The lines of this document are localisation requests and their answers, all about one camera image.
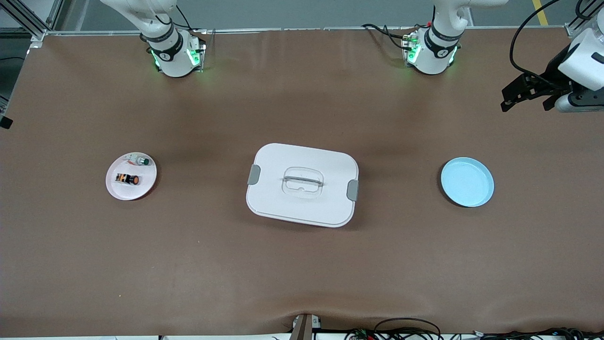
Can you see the pink round plate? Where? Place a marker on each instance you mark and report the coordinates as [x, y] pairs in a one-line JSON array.
[[130, 191]]

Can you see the white lidded storage box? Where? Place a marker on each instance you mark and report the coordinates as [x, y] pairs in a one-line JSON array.
[[283, 208]]

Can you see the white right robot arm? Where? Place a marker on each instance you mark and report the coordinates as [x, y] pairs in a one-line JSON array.
[[172, 56]]

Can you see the brown camera mount post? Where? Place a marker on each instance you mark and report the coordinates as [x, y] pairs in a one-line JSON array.
[[304, 328]]

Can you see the aluminium table edge rail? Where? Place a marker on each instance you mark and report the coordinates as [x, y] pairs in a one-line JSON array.
[[245, 31]]

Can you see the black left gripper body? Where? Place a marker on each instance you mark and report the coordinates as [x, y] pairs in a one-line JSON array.
[[552, 72]]

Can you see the light blue round plate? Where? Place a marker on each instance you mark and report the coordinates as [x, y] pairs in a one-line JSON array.
[[467, 182]]

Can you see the aluminium frame post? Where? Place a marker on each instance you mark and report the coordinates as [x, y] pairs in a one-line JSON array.
[[37, 34], [572, 29]]

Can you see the green push-button switch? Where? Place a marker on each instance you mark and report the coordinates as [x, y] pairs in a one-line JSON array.
[[140, 160]]

